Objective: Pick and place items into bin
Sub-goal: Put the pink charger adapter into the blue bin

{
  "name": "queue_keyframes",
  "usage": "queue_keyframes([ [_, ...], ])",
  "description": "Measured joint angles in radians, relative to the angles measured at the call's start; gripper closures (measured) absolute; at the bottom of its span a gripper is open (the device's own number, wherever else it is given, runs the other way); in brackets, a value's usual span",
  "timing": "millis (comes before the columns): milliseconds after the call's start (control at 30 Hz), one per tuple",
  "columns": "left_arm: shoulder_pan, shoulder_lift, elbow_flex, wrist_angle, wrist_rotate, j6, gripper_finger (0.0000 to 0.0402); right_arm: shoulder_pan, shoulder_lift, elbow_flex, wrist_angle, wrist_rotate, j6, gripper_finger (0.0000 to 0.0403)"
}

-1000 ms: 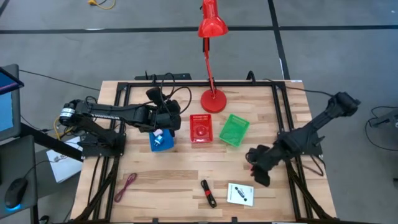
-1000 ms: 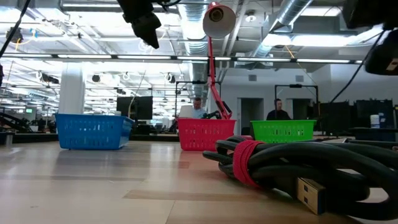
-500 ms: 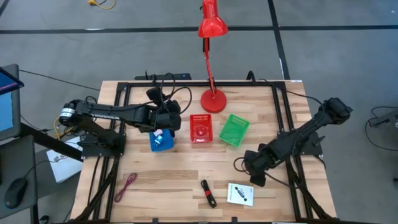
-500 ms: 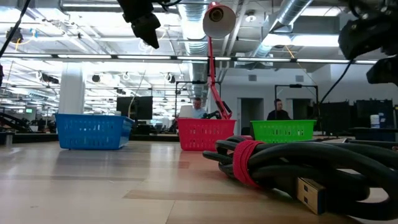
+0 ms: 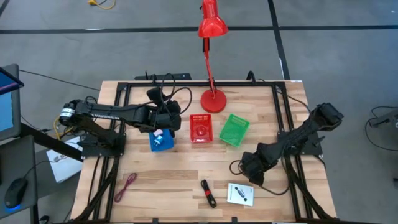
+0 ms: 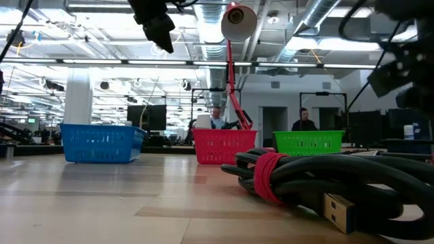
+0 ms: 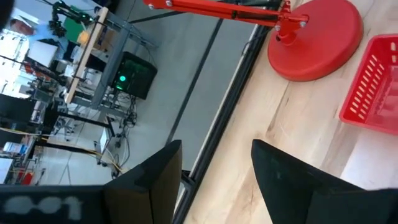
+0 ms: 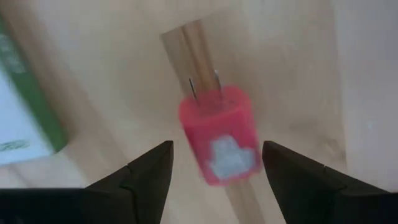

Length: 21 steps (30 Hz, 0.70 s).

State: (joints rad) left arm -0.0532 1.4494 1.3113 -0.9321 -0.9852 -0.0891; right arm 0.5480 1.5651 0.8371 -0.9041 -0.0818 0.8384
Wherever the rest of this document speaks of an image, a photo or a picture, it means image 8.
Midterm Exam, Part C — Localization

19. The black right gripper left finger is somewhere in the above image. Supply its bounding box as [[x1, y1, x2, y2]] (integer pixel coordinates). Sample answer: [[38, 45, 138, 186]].
[[0, 140, 174, 224]]

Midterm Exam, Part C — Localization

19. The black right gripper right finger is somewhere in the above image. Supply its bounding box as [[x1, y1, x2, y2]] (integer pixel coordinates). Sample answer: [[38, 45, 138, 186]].
[[262, 140, 398, 224]]

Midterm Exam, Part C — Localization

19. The red charger with white heart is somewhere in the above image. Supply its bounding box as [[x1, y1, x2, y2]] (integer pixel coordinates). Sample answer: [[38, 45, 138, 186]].
[[178, 70, 262, 187]]

